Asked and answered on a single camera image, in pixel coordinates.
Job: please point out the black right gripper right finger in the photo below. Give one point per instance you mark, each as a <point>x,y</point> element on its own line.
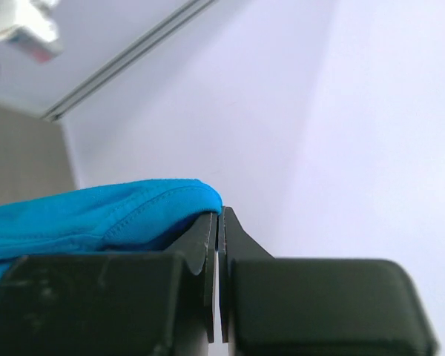
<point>315,306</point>

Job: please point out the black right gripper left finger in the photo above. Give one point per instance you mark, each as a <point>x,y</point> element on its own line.
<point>146,303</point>

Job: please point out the blue t shirt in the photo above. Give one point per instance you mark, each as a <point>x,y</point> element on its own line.
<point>126,216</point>

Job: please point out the aluminium frame post left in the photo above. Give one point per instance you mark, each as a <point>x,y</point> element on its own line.
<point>131,54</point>

